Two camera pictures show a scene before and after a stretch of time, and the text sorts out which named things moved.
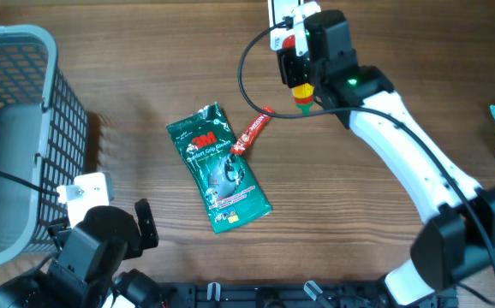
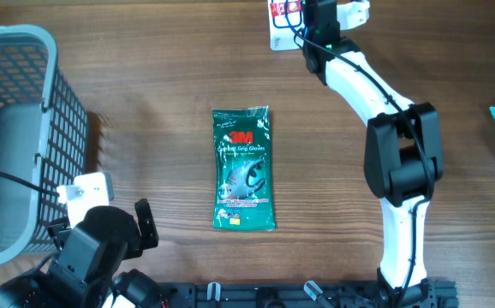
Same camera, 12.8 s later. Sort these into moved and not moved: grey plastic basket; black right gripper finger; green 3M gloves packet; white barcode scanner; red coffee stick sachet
Moved: green 3M gloves packet; red coffee stick sachet
Not moved: black right gripper finger; white barcode scanner; grey plastic basket
